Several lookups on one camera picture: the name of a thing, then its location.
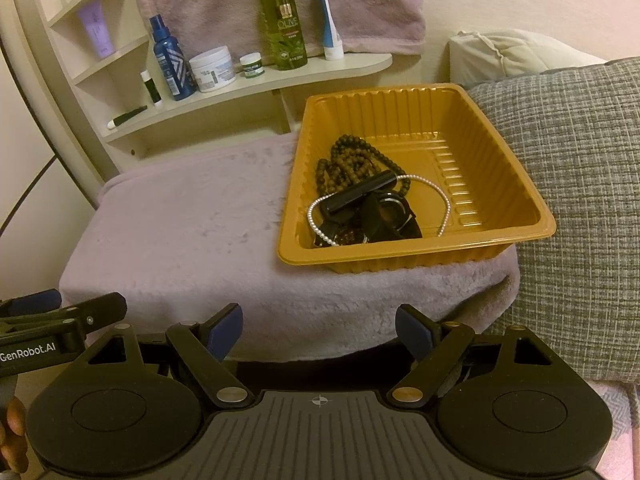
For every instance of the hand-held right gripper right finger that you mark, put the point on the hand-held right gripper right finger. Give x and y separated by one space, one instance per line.
415 330

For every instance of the black and white lip balm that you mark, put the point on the black and white lip balm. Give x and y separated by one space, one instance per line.
151 89

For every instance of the grey checked cushion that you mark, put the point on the grey checked cushion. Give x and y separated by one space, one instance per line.
575 160

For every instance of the dark green tube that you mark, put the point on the dark green tube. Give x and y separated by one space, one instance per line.
127 117

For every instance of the purple tube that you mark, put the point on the purple tube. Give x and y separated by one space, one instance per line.
97 30

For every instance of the person's left hand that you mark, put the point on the person's left hand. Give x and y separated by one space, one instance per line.
12 425

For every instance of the blue and white tube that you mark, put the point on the blue and white tube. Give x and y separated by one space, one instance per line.
327 25

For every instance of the white cream jar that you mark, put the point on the white cream jar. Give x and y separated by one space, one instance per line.
212 70

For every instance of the green oil spray bottle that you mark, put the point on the green oil spray bottle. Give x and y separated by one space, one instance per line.
282 25

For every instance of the pink fluffy blanket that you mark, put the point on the pink fluffy blanket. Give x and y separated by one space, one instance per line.
175 240

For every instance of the black tube case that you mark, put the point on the black tube case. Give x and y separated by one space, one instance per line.
357 192

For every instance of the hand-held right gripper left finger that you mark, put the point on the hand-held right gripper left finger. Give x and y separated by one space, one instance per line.
225 332

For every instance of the blue spray bottle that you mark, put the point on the blue spray bottle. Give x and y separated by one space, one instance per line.
170 65

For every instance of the pink towel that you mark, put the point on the pink towel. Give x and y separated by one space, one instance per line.
210 0

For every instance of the pink patterned cloth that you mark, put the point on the pink patterned cloth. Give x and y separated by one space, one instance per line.
622 410

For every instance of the cream shelf unit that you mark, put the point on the cream shelf unit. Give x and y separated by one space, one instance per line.
225 95

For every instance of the black hair clip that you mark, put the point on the black hair clip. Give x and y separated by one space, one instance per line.
395 220

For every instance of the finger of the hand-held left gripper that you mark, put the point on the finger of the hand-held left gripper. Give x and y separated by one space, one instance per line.
100 310
35 302

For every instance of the yellow plastic tray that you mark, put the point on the yellow plastic tray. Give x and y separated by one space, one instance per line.
475 210

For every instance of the small green jar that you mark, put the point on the small green jar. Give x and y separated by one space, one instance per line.
251 66

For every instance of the white pillow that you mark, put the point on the white pillow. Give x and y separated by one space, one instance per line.
520 55

